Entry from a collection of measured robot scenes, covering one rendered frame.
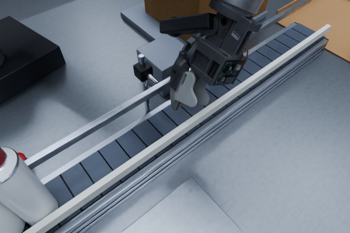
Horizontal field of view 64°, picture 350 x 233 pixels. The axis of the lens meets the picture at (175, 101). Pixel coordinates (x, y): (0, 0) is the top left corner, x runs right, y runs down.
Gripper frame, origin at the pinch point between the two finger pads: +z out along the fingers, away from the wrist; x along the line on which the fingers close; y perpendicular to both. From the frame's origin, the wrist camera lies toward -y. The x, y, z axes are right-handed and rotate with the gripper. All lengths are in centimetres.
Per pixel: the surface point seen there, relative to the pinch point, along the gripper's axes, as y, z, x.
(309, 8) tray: -9, -24, 62
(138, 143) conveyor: 0.1, 9.3, -5.2
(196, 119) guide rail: 4.7, 1.0, 2.2
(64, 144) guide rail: -2.7, 8.0, -19.1
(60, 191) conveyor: -0.7, 17.2, -18.9
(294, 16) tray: -10, -20, 55
